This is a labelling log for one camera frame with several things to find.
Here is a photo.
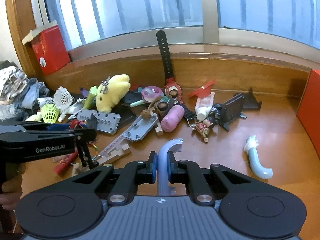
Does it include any red tube on table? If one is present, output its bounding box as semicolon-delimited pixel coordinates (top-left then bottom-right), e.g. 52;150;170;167
54;150;78;176

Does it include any orange box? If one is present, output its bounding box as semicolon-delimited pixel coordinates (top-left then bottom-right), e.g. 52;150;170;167
297;69;320;156

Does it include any pile of folded clothes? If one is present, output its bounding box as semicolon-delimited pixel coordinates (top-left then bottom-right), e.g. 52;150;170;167
1;61;51;121

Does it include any light blue curved track piece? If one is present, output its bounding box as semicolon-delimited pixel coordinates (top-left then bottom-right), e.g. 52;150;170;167
157;138;183;196

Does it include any green utility knife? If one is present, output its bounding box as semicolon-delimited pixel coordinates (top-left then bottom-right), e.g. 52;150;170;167
83;86;97;109

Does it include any person's left hand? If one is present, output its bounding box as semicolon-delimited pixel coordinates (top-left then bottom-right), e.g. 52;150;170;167
0;174;22;211

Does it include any grey long building plate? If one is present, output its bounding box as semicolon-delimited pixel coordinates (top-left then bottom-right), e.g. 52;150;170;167
123;114;158;141

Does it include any white cream tube red cap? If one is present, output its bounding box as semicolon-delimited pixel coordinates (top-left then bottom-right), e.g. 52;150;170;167
188;80;215;121

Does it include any small doll figure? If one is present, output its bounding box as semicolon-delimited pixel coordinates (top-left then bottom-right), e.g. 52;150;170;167
191;117;215;143

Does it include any grey perforated building plate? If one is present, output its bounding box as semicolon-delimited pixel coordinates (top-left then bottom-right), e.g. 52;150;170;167
76;109;121;135

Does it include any neon green plastic shuttlecock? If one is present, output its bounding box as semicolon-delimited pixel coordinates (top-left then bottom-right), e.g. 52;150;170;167
40;103;60;124

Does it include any black watch strap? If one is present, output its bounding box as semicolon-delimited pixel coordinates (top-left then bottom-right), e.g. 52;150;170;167
156;30;176;84

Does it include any red tea box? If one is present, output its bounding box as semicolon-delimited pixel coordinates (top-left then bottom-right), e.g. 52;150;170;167
22;21;71;76

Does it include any white feather shuttlecock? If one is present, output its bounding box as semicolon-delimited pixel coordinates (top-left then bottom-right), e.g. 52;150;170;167
53;86;74;112

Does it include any wooden puzzle piece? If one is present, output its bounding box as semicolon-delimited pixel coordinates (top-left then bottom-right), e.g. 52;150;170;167
97;135;131;165

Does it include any yellow plush toy with bow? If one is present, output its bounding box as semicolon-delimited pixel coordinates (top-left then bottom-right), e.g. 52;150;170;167
96;74;131;112

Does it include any black phone holder stand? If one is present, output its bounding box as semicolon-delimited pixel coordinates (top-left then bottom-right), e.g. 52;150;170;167
215;88;263;132

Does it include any pink foam roller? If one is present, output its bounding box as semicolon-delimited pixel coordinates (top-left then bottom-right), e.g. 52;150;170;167
161;105;184;132

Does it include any pink tape ring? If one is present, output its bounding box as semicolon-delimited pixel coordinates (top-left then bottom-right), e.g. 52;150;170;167
141;86;163;103

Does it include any pale blue curved pipe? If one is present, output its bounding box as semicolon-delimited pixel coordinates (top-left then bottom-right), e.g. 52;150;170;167
244;135;273;179

